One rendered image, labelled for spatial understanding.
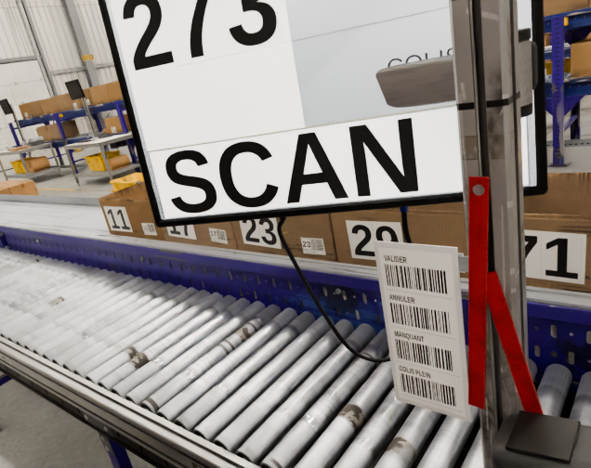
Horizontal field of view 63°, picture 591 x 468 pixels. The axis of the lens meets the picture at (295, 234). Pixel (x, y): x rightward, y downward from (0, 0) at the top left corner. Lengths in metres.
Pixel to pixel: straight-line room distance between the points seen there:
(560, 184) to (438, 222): 0.35
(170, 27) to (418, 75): 0.29
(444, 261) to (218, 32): 0.36
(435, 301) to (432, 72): 0.23
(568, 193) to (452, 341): 0.90
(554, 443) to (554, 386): 0.61
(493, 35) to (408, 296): 0.25
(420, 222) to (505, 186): 0.75
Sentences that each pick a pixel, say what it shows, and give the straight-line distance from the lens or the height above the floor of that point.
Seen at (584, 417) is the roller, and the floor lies 0.75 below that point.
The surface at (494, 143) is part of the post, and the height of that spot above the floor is 1.34.
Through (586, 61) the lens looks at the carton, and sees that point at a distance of 5.35.
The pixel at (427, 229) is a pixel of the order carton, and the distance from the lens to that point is 1.17.
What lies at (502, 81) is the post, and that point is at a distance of 0.40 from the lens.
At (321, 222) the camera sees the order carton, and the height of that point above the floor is 1.00.
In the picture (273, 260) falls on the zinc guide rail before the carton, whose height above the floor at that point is 0.89.
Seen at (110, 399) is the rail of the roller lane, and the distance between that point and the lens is 1.34.
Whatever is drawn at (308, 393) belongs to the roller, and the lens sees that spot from 1.11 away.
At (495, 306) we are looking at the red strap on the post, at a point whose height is 1.19.
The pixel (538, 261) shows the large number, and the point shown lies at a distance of 1.12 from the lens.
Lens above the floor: 1.42
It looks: 19 degrees down
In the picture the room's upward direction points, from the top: 12 degrees counter-clockwise
